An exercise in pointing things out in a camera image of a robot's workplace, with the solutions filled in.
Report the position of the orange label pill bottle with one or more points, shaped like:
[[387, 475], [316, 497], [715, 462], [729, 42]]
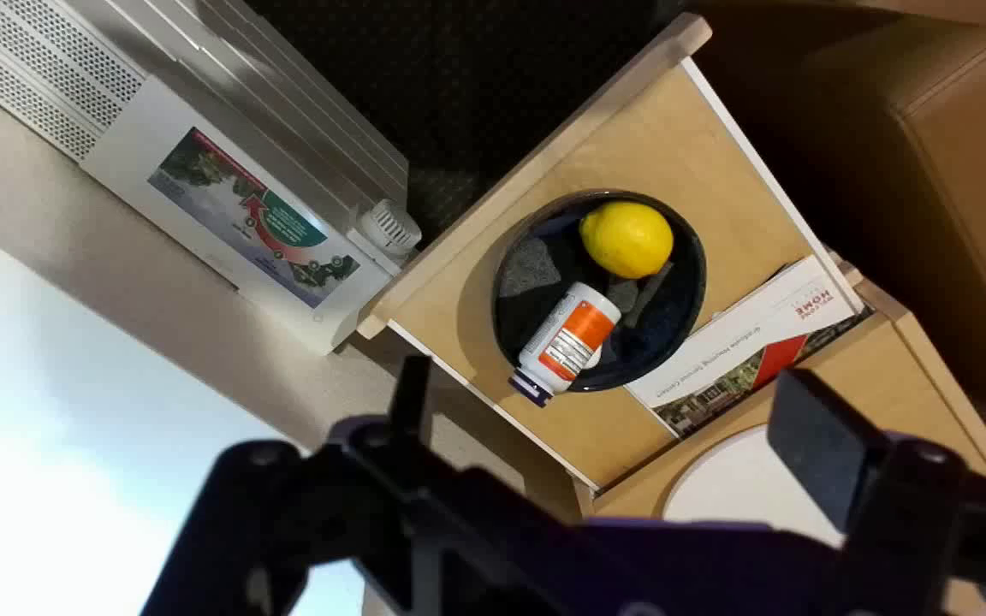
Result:
[[567, 344]]

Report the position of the printed paper leaflet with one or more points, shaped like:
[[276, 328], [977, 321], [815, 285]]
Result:
[[764, 332]]

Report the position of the wooden side table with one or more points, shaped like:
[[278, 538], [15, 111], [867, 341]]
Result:
[[660, 130]]

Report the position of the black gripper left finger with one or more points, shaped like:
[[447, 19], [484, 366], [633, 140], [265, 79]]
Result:
[[425, 536]]

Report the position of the white round plate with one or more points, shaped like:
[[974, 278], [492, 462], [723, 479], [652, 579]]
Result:
[[743, 479]]

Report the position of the yellow lemon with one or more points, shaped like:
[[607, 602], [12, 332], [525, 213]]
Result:
[[629, 236]]

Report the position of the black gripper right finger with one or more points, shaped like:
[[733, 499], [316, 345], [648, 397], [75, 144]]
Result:
[[911, 514]]

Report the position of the black bowl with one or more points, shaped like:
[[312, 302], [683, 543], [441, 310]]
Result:
[[548, 256]]

